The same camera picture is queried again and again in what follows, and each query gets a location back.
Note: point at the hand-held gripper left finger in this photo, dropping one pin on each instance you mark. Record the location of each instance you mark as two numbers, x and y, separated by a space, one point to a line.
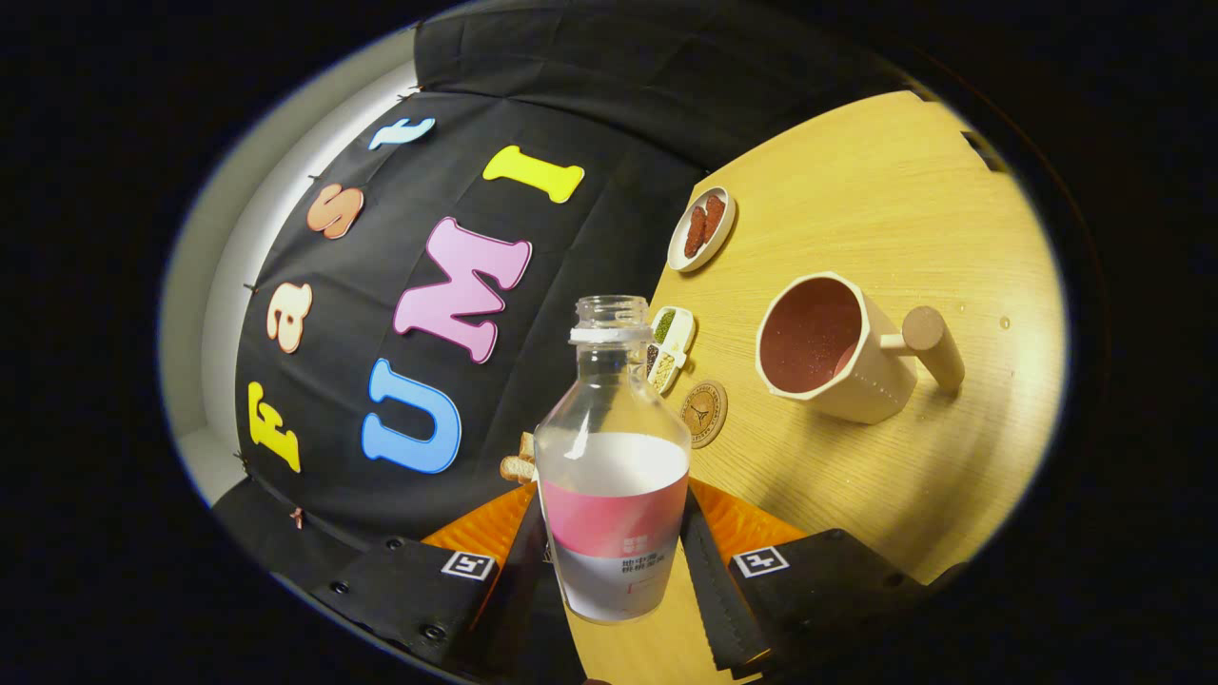
514 609

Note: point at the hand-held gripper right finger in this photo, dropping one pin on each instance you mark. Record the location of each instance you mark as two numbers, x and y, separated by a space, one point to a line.
714 599

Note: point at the clear juice bottle red label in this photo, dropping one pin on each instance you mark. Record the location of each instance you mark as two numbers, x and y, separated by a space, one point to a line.
609 533

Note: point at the round brown coaster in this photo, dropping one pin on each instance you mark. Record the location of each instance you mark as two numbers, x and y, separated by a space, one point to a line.
704 414

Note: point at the toast slice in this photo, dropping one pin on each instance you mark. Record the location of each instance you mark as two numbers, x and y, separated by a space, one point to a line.
517 468
527 445

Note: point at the white divided bean dish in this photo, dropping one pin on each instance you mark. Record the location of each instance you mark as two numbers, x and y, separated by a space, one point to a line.
677 333

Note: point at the white oval plate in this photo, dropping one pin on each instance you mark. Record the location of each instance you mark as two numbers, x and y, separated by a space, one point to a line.
725 233

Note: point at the red sausage piece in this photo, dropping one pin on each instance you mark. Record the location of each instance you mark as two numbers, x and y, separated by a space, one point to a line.
695 231
714 217

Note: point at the black backdrop cloth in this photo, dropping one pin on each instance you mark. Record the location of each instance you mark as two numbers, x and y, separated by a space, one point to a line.
590 238

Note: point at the wooden table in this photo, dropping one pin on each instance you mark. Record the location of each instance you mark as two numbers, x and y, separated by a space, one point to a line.
856 190

